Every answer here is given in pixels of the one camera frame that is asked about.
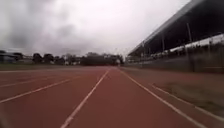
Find red running track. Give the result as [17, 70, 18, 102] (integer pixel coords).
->
[0, 65, 224, 128]

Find row of distant trees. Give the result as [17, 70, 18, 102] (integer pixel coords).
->
[0, 49, 125, 67]

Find white painted lane lines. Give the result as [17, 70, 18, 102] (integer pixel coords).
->
[0, 67, 224, 128]

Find roofed grandstand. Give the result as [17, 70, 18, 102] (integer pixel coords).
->
[124, 0, 224, 74]

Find grass strip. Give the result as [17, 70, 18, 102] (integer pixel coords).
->
[121, 66, 224, 118]

